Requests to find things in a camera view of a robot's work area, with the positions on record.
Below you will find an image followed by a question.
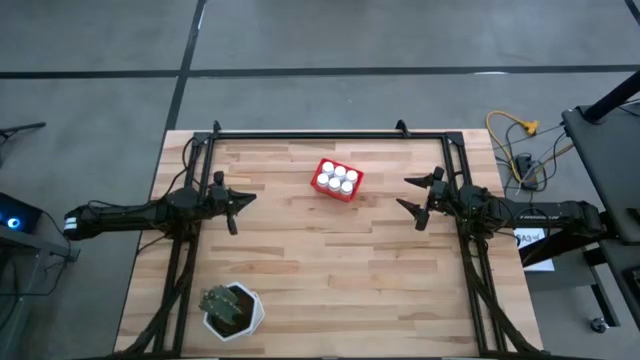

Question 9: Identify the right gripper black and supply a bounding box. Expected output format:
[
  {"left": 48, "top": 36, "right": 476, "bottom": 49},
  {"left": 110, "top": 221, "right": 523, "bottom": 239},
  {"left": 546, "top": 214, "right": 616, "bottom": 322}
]
[{"left": 396, "top": 166, "right": 454, "bottom": 232}]

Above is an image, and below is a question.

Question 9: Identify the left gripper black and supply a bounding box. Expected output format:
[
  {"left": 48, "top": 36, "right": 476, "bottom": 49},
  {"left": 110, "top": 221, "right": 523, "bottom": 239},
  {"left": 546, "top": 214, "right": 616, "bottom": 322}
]
[{"left": 207, "top": 171, "right": 258, "bottom": 236}]

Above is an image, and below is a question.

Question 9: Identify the red plastic basket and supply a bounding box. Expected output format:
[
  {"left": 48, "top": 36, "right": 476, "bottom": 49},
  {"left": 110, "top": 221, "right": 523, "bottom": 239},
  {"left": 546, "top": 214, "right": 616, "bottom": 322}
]
[{"left": 309, "top": 157, "right": 366, "bottom": 204}]

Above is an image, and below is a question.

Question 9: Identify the green cactus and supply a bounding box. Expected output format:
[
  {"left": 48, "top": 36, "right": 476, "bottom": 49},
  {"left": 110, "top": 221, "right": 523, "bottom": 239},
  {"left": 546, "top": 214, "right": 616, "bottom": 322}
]
[{"left": 198, "top": 285, "right": 245, "bottom": 326}]

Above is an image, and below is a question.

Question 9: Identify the black power strip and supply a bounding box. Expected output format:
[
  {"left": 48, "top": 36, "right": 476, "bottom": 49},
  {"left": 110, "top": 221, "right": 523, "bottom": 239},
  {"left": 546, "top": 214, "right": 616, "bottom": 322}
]
[{"left": 514, "top": 153, "right": 539, "bottom": 191}]

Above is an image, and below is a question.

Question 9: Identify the white hexagonal plant pot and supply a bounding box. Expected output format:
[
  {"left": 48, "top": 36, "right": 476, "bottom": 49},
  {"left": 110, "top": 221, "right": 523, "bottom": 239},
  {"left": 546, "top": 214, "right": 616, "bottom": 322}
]
[{"left": 202, "top": 280, "right": 265, "bottom": 343}]

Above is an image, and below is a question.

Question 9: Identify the white paper sheet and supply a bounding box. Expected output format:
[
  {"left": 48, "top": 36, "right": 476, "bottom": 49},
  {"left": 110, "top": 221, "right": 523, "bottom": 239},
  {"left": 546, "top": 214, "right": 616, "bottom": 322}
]
[{"left": 513, "top": 227, "right": 556, "bottom": 273}]

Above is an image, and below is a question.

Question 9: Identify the black cart brace bar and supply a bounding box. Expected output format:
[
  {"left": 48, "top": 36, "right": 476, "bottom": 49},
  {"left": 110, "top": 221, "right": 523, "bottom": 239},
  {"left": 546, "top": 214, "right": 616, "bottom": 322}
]
[{"left": 519, "top": 224, "right": 616, "bottom": 269}]

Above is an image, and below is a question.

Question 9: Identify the black equipment cart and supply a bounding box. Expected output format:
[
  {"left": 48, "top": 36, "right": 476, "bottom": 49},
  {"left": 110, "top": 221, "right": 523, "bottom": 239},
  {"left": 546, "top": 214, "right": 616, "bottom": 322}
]
[{"left": 560, "top": 102, "right": 640, "bottom": 331}]

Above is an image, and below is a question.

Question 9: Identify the grey equipment stand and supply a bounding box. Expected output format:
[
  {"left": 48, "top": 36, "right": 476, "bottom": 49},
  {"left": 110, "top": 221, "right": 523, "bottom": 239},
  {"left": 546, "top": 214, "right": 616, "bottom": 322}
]
[{"left": 0, "top": 224, "right": 81, "bottom": 360}]

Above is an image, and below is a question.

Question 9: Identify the black device with blue light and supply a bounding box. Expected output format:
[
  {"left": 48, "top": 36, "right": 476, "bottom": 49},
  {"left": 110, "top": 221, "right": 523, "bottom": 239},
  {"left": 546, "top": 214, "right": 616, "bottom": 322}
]
[{"left": 0, "top": 192, "right": 44, "bottom": 234}]

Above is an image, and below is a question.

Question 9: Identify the black diagonal pole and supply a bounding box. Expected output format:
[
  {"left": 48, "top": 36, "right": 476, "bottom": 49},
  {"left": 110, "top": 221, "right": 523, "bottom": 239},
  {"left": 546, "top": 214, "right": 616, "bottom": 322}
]
[{"left": 582, "top": 69, "right": 640, "bottom": 124}]

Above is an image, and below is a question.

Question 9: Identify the black tripod leg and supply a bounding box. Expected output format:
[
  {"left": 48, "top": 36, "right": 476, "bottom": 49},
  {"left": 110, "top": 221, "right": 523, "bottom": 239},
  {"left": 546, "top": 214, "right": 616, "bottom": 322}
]
[{"left": 0, "top": 121, "right": 47, "bottom": 141}]

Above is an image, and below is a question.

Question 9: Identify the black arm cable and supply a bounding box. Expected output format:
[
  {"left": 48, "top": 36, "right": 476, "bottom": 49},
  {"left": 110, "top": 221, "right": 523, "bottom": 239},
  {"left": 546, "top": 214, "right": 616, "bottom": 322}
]
[{"left": 162, "top": 137, "right": 197, "bottom": 199}]

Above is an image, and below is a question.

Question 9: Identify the black aluminium table frame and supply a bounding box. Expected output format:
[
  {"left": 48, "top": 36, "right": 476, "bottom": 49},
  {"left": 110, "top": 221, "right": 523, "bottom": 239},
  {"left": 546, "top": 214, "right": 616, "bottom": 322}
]
[{"left": 114, "top": 119, "right": 544, "bottom": 359}]

